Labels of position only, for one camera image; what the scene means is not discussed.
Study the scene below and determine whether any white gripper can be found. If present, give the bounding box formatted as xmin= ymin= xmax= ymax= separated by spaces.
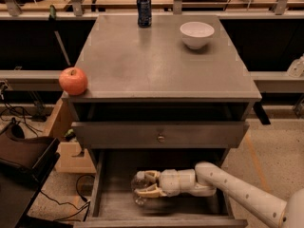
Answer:
xmin=135 ymin=169 xmax=197 ymax=199

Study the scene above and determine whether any clear plastic water bottle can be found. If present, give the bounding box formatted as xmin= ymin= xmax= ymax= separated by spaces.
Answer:
xmin=131 ymin=171 xmax=152 ymax=206

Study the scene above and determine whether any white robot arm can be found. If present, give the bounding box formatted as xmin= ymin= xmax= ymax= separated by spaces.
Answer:
xmin=133 ymin=161 xmax=304 ymax=228

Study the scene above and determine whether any open grey middle drawer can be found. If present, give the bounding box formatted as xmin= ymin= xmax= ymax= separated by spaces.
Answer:
xmin=74 ymin=149 xmax=248 ymax=228

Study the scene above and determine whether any upper grey drawer with knob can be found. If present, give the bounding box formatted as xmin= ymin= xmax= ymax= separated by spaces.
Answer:
xmin=72 ymin=122 xmax=249 ymax=149

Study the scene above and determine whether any grey wooden drawer cabinet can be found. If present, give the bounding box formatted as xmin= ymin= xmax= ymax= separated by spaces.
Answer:
xmin=61 ymin=13 xmax=262 ymax=228

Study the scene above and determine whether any light wooden box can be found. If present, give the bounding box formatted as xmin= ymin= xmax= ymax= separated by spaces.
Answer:
xmin=55 ymin=142 xmax=96 ymax=174

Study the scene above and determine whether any red apple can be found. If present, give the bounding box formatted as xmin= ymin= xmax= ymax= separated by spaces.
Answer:
xmin=59 ymin=67 xmax=88 ymax=96

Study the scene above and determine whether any dark brown chair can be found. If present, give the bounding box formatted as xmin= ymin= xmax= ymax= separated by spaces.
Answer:
xmin=0 ymin=123 xmax=66 ymax=228

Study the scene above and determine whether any white ceramic bowl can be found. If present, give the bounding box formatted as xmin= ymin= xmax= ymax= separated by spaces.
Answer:
xmin=180 ymin=22 xmax=215 ymax=49

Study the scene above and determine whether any dark blue soda can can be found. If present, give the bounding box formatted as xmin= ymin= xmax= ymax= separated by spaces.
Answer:
xmin=137 ymin=0 xmax=152 ymax=28

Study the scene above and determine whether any black floor cable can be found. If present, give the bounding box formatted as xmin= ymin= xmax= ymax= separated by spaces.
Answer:
xmin=39 ymin=174 xmax=96 ymax=222

